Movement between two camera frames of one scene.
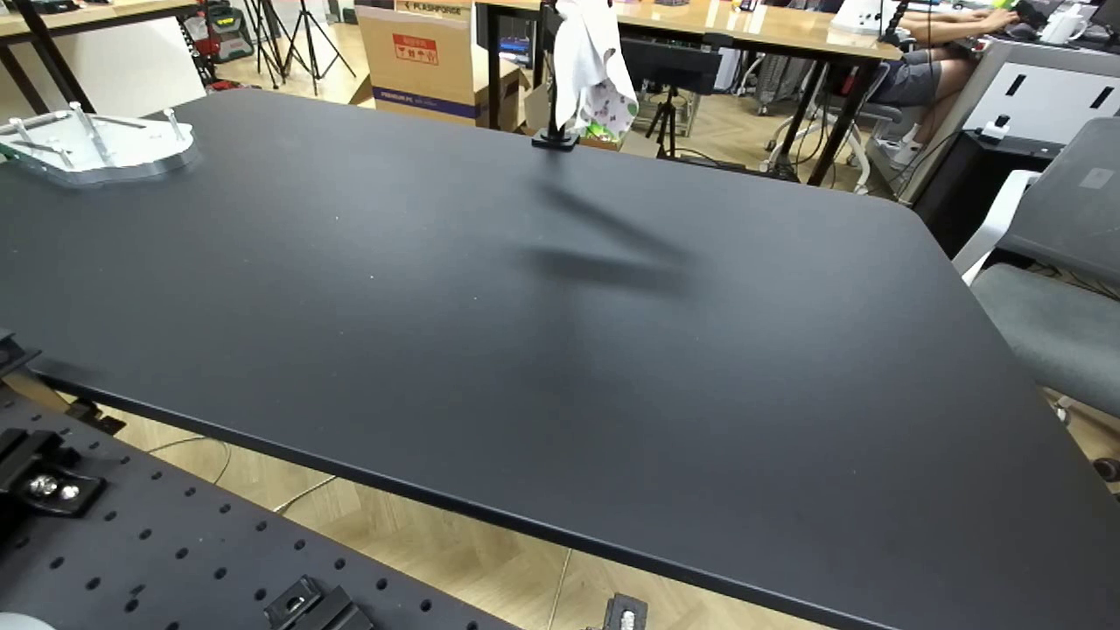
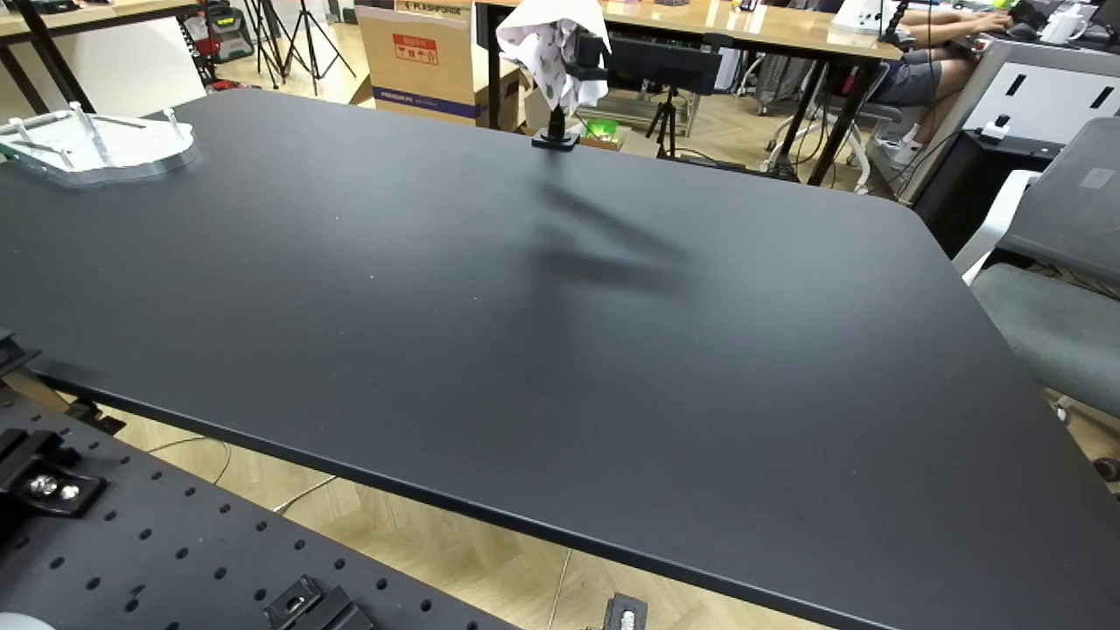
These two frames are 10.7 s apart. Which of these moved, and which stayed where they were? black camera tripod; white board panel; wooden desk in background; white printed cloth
Moved: white printed cloth
Stayed: black camera tripod; wooden desk in background; white board panel
